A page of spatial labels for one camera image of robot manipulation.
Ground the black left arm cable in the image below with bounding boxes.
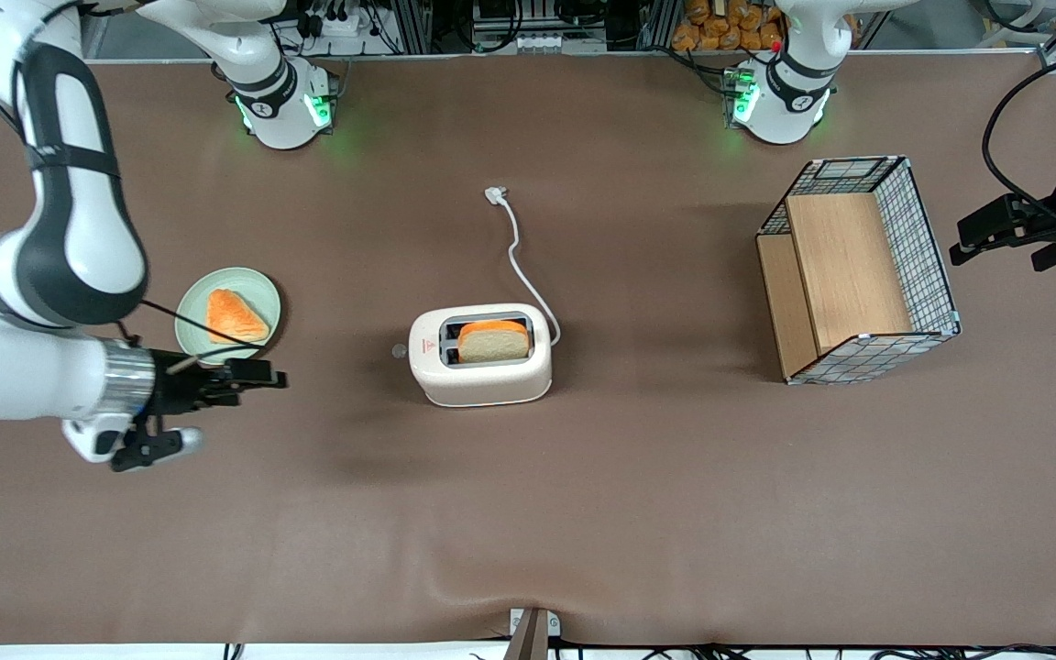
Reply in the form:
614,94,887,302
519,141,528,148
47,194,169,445
981,43,1056,232

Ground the orange triangular toast piece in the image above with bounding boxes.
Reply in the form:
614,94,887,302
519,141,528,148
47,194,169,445
205,288,271,347

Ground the white two-slot toaster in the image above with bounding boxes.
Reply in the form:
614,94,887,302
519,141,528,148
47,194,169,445
408,302,555,408

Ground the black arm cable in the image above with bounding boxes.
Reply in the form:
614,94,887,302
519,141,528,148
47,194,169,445
0,0,265,355
981,43,1056,232

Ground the bag of orange bread rolls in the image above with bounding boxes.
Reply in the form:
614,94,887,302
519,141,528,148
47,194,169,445
671,0,787,53

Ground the wire basket with wooden shelf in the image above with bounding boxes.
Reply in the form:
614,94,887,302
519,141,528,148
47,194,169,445
755,155,963,386

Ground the brown table cloth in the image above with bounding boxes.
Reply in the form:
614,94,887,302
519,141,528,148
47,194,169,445
0,50,1056,648

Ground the white toaster power cable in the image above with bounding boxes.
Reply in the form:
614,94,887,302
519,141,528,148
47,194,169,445
484,186,563,348

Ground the bread slice with orange crust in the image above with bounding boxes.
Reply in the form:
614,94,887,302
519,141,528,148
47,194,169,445
456,319,533,365

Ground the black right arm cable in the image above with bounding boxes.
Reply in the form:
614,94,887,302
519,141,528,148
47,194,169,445
0,0,265,355

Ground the pale green round plate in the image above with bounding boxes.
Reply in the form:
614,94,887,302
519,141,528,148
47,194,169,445
174,267,282,367

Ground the white power strip with plugs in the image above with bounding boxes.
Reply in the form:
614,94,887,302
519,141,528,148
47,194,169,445
293,0,375,39

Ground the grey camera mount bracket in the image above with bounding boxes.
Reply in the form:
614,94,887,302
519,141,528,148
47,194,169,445
501,607,563,660

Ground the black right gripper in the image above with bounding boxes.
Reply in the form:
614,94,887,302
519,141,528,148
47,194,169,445
150,346,290,419

